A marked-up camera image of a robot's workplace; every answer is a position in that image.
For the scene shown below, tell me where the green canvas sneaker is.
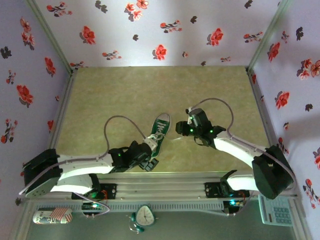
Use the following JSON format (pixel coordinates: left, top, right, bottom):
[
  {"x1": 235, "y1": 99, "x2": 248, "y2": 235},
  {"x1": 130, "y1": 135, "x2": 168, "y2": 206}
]
[{"x1": 147, "y1": 112, "x2": 172, "y2": 161}]

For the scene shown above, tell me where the printed white red tin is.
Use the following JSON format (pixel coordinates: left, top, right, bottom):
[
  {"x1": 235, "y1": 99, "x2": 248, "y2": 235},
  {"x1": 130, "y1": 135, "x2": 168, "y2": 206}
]
[{"x1": 32, "y1": 206, "x2": 74, "y2": 225}]

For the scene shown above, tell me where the grey aluminium side rail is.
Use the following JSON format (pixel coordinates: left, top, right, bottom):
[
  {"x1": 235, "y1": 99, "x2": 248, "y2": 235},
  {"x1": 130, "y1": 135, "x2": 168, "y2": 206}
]
[
  {"x1": 246, "y1": 67, "x2": 287, "y2": 179},
  {"x1": 38, "y1": 71, "x2": 77, "y2": 182}
]

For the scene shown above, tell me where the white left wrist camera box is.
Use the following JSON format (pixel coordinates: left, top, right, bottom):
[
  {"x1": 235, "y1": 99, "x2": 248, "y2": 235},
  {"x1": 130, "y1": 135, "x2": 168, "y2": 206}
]
[{"x1": 143, "y1": 134, "x2": 159, "y2": 149}]

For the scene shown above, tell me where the grey slotted cable duct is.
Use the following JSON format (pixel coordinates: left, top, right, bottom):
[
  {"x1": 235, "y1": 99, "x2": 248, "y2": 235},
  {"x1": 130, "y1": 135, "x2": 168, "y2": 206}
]
[{"x1": 33, "y1": 201, "x2": 225, "y2": 213}]

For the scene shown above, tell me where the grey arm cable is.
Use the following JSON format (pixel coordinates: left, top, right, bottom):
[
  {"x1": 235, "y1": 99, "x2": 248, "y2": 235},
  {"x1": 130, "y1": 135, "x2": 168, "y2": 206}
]
[
  {"x1": 189, "y1": 97, "x2": 297, "y2": 217},
  {"x1": 18, "y1": 115, "x2": 111, "y2": 218}
]

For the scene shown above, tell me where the teal alarm clock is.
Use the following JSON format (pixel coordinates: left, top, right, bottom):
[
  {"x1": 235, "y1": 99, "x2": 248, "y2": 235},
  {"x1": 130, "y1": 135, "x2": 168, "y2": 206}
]
[{"x1": 128, "y1": 204, "x2": 159, "y2": 235}]

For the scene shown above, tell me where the left controller circuit board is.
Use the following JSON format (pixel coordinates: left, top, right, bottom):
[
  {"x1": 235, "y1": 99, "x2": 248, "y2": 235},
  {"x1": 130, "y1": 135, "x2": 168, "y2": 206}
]
[{"x1": 81, "y1": 199, "x2": 106, "y2": 211}]

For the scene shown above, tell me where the controller circuit board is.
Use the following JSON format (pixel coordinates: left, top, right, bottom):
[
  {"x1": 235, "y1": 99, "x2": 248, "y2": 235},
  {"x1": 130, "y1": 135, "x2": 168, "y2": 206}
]
[
  {"x1": 223, "y1": 199, "x2": 245, "y2": 209},
  {"x1": 81, "y1": 199, "x2": 106, "y2": 211}
]

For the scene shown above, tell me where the grey left arm cable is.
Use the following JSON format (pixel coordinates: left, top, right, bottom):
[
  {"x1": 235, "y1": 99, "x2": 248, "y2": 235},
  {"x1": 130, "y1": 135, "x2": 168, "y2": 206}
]
[{"x1": 18, "y1": 115, "x2": 111, "y2": 218}]

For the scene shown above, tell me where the light blue desk calculator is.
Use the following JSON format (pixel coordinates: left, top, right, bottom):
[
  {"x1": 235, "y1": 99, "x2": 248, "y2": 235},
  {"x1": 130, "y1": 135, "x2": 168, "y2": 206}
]
[{"x1": 257, "y1": 194, "x2": 294, "y2": 227}]

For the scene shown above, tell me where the right controller circuit board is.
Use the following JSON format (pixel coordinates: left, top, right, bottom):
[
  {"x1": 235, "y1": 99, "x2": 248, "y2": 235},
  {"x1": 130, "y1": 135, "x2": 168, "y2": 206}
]
[{"x1": 223, "y1": 199, "x2": 245, "y2": 209}]

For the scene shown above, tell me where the grey right arm cable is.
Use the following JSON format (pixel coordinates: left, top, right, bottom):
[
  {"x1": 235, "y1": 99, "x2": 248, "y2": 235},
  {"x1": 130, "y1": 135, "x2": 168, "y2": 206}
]
[{"x1": 189, "y1": 97, "x2": 297, "y2": 217}]

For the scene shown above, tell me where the grey aluminium base rail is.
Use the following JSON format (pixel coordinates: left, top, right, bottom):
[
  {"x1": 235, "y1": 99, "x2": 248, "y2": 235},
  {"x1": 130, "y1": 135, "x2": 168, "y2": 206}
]
[{"x1": 23, "y1": 171, "x2": 300, "y2": 201}]

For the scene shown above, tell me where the grey aluminium corner post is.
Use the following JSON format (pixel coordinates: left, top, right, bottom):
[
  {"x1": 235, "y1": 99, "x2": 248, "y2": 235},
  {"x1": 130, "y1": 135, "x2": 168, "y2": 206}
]
[
  {"x1": 246, "y1": 0, "x2": 293, "y2": 74},
  {"x1": 26, "y1": 0, "x2": 76, "y2": 74}
]

